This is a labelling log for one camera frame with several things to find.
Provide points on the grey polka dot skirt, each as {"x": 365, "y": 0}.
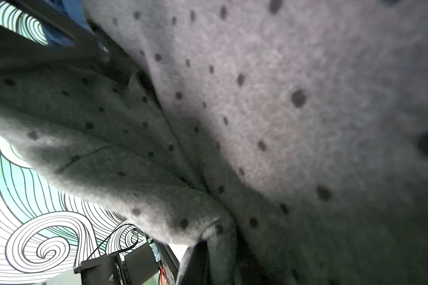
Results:
{"x": 282, "y": 142}

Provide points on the dark blue denim skirt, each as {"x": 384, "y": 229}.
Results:
{"x": 64, "y": 14}

